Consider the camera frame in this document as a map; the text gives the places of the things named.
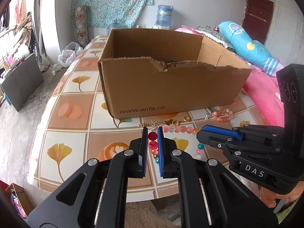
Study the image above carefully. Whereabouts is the pink orange bead bracelet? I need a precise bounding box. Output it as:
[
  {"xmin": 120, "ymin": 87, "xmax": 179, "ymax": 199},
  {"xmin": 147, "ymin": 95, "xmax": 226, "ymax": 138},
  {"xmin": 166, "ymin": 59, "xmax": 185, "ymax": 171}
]
[{"xmin": 211, "ymin": 108, "xmax": 234, "ymax": 123}]

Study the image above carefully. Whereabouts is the gold chain jewelry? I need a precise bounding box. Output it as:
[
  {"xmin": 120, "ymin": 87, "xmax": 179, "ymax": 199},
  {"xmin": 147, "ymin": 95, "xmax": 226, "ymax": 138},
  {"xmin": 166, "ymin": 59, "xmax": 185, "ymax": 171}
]
[{"xmin": 139, "ymin": 120, "xmax": 180, "ymax": 128}]

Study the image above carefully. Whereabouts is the multicolour bead necklace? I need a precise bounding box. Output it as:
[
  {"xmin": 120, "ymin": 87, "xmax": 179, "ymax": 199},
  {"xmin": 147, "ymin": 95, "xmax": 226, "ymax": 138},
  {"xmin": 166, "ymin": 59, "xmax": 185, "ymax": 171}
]
[{"xmin": 147, "ymin": 124, "xmax": 206, "ymax": 164}]

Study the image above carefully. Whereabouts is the right hand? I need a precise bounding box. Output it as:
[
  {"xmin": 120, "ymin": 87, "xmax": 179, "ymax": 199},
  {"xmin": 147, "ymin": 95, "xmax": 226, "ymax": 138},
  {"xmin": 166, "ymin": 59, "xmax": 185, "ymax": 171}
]
[{"xmin": 259, "ymin": 182, "xmax": 303, "ymax": 208}]

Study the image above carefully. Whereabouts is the pink blanket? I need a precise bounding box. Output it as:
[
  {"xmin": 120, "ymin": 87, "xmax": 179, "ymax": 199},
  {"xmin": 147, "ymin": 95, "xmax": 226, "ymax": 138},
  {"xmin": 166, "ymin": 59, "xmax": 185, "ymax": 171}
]
[{"xmin": 176, "ymin": 27, "xmax": 284, "ymax": 127}]

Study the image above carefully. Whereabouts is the patterned tablecloth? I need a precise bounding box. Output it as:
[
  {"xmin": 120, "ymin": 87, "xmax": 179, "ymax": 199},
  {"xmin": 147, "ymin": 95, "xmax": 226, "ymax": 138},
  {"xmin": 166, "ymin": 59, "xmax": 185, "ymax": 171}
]
[{"xmin": 27, "ymin": 36, "xmax": 228, "ymax": 192}]

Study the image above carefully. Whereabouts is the brown cardboard box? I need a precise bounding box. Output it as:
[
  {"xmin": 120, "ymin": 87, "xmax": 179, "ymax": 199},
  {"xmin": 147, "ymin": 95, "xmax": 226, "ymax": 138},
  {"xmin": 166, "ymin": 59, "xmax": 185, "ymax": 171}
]
[{"xmin": 98, "ymin": 28, "xmax": 251, "ymax": 118}]

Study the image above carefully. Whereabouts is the blue cartoon pillow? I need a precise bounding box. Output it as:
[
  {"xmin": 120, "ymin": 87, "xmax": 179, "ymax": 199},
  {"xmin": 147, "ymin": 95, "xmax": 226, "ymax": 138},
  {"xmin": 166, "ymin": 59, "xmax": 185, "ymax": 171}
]
[{"xmin": 218, "ymin": 21, "xmax": 284, "ymax": 77}]

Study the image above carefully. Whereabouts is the red gift bag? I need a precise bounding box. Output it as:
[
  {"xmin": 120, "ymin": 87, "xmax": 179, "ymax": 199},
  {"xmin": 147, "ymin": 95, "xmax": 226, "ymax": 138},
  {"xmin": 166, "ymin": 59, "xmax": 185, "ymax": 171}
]
[{"xmin": 0, "ymin": 181, "xmax": 9, "ymax": 192}]

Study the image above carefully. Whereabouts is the blue water jug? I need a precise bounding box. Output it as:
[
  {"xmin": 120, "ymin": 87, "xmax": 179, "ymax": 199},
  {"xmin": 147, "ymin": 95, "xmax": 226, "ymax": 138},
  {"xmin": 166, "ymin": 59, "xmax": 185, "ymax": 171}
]
[{"xmin": 155, "ymin": 5, "xmax": 174, "ymax": 28}]

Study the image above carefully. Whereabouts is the dark red door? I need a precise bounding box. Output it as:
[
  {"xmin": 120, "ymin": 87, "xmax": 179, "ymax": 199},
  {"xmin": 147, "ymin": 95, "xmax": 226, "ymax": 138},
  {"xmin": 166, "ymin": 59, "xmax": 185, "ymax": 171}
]
[{"xmin": 242, "ymin": 0, "xmax": 274, "ymax": 44}]

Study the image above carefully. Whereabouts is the dark grey cabinet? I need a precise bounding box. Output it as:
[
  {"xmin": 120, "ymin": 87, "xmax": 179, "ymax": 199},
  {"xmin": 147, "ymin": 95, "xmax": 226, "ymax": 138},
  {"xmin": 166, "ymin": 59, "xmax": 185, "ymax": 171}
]
[{"xmin": 1, "ymin": 53, "xmax": 44, "ymax": 112}]

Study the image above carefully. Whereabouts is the white plastic bag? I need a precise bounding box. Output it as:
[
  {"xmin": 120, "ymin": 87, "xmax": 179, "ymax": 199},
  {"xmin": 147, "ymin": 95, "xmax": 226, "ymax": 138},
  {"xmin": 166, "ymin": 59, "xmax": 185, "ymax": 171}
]
[{"xmin": 58, "ymin": 42, "xmax": 83, "ymax": 68}]

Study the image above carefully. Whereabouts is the floral teal hanging cloth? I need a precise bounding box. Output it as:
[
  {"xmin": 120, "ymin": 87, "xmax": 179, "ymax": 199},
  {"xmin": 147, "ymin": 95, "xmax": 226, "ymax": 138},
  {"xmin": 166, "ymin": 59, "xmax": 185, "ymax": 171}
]
[{"xmin": 71, "ymin": 0, "xmax": 154, "ymax": 28}]

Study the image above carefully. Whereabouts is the rolled patterned mat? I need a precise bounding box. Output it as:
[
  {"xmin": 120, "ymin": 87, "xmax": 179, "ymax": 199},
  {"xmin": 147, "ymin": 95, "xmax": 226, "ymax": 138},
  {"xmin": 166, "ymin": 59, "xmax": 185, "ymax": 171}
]
[{"xmin": 75, "ymin": 5, "xmax": 89, "ymax": 48}]

